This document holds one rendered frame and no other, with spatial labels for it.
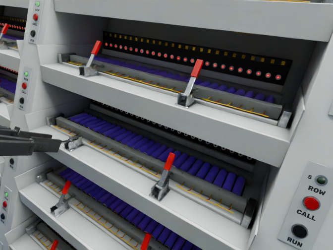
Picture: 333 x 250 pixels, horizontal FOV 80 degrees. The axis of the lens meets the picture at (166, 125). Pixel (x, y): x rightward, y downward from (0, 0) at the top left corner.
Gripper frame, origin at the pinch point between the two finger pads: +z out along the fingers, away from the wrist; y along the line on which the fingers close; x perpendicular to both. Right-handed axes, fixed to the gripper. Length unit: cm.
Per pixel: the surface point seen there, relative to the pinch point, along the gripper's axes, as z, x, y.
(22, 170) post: 9.5, -13.9, -16.0
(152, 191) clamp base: 7.5, -0.3, 25.8
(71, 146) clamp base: 7.5, -0.1, 0.9
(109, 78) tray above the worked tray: 7.5, 18.9, 5.0
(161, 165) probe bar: 12.6, 4.2, 23.6
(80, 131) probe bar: 12.2, 3.1, -3.0
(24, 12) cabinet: 20, 39, -68
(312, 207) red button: 4, 9, 49
